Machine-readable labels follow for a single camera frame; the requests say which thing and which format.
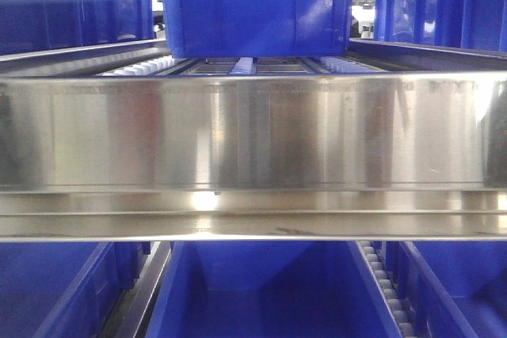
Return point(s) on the upper middle roller track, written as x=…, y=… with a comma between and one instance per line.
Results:
x=244, y=66

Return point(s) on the roller track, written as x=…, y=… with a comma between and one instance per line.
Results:
x=338, y=65
x=386, y=288
x=244, y=66
x=149, y=67

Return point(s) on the stainless steel shelf front beam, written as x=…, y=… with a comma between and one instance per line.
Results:
x=389, y=156

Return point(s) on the upper right roller track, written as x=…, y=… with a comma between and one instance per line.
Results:
x=338, y=65

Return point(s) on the upper left roller track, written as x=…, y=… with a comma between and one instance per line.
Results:
x=149, y=67

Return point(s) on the rear middle dark blue bin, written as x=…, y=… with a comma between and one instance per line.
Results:
x=256, y=28

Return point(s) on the dark blue bin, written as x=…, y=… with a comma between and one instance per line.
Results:
x=65, y=289
x=41, y=26
x=450, y=288
x=470, y=24
x=256, y=28
x=270, y=289

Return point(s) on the lower middle dark blue bin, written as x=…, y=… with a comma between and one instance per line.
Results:
x=270, y=289

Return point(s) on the lower right roller track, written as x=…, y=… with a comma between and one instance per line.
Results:
x=386, y=288

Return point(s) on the lower right dark blue bin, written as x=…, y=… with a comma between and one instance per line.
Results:
x=450, y=288

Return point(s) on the lower left dark blue bin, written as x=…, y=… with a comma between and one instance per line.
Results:
x=65, y=289

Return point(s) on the upper right dark blue bin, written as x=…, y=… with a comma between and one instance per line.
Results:
x=470, y=24

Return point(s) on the upper left dark blue bin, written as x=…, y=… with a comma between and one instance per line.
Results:
x=41, y=26

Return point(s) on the lower left metal rail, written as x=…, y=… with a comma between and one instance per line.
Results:
x=138, y=294

